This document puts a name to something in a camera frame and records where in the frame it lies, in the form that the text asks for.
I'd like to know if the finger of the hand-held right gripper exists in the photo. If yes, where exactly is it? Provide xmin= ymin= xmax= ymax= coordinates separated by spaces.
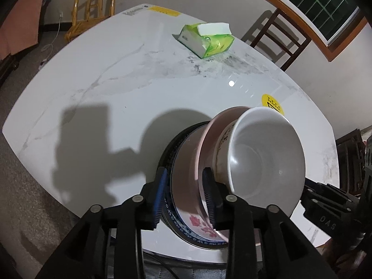
xmin=302 ymin=178 xmax=353 ymax=203

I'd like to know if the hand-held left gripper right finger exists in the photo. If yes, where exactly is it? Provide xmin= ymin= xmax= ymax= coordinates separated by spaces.
xmin=202 ymin=166 xmax=338 ymax=279

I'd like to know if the wooden framed barred window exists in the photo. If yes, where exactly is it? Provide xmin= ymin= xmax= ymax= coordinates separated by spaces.
xmin=224 ymin=0 xmax=368 ymax=62

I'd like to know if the large pink bowl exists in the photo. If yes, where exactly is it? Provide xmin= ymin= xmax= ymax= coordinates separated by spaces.
xmin=170 ymin=106 xmax=291 ymax=246

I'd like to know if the large blue patterned plate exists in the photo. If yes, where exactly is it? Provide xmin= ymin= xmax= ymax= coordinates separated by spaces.
xmin=158 ymin=123 xmax=233 ymax=252

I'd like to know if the rectangular yellow sticker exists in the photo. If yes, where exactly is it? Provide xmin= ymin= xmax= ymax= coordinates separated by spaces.
xmin=151 ymin=5 xmax=181 ymax=16

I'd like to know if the round yellow sticker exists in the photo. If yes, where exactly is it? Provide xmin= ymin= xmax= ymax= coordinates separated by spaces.
xmin=261 ymin=93 xmax=285 ymax=114

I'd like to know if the bamboo chair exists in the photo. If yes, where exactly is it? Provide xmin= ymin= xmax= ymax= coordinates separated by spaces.
xmin=64 ymin=0 xmax=122 ymax=42

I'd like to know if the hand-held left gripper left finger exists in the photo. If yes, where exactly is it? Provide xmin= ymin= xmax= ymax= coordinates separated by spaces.
xmin=35 ymin=167 xmax=169 ymax=279

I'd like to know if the green tissue box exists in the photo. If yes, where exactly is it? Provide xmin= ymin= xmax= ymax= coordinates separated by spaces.
xmin=173 ymin=22 xmax=235 ymax=59

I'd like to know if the dark wooden slatted chair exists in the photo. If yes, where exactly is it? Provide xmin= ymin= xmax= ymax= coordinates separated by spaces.
xmin=241 ymin=8 xmax=312 ymax=72

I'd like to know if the white pink-flowered plate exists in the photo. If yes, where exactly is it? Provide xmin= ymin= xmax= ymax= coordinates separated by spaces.
xmin=171 ymin=198 xmax=230 ymax=240

